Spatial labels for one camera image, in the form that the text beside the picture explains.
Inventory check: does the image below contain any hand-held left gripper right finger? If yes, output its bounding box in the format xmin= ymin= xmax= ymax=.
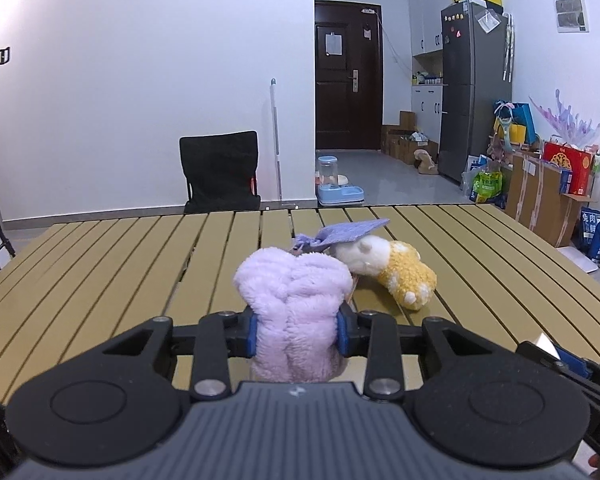
xmin=336 ymin=304 xmax=501 ymax=403

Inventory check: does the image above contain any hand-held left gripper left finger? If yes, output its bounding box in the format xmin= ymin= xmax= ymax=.
xmin=90 ymin=311 xmax=260 ymax=403

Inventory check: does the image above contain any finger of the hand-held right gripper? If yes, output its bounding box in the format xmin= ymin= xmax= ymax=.
xmin=516 ymin=340 xmax=594 ymax=381

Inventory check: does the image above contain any lilac fluffy cloth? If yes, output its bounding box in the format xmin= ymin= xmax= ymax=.
xmin=233 ymin=246 xmax=356 ymax=383

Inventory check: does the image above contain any white yellow plush toy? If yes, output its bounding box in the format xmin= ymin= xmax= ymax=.
xmin=332 ymin=236 xmax=438 ymax=311

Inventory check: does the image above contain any purple knitted cloth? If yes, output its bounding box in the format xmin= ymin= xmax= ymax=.
xmin=294 ymin=218 xmax=392 ymax=252

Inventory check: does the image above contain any white flat scale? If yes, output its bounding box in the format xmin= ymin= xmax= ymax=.
xmin=562 ymin=246 xmax=600 ymax=276

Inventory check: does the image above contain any khaki folding table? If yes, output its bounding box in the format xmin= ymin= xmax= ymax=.
xmin=0 ymin=204 xmax=600 ymax=411

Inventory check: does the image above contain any blue pet feeder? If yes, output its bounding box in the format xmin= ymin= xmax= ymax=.
xmin=316 ymin=156 xmax=366 ymax=207

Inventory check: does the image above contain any large cardboard carton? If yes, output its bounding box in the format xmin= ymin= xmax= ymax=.
xmin=505 ymin=152 xmax=598 ymax=248

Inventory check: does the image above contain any black folding chair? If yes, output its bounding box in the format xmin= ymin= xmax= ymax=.
xmin=179 ymin=131 xmax=262 ymax=214

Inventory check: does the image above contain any tan plush toy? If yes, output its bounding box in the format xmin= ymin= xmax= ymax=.
xmin=413 ymin=149 xmax=440 ymax=175

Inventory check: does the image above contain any red gift box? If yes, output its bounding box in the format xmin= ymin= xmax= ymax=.
xmin=542 ymin=141 xmax=596 ymax=196

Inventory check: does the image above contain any green bag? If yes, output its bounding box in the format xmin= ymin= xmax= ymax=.
xmin=470 ymin=170 xmax=503 ymax=204

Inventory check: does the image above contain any open cardboard box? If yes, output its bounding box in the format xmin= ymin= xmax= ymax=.
xmin=397 ymin=132 xmax=438 ymax=165

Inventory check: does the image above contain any white mop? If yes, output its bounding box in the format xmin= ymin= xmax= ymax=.
xmin=264 ymin=78 xmax=301 ymax=211

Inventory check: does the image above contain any dark brown door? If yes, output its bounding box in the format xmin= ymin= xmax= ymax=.
xmin=315 ymin=1 xmax=383 ymax=151

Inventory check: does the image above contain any white base cabinet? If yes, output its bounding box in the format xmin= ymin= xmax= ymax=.
xmin=411 ymin=85 xmax=444 ymax=148

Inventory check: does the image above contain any purple flower decoration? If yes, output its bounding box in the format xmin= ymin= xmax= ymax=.
xmin=528 ymin=89 xmax=600 ymax=146

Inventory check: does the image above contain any blue gift bag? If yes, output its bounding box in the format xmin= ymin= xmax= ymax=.
xmin=495 ymin=101 xmax=537 ymax=146

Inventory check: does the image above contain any dark grey fridge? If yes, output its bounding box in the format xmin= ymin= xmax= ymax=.
xmin=439 ymin=2 xmax=513 ymax=183

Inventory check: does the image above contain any white wall cabinet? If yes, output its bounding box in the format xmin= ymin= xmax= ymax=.
xmin=409 ymin=0 xmax=473 ymax=57

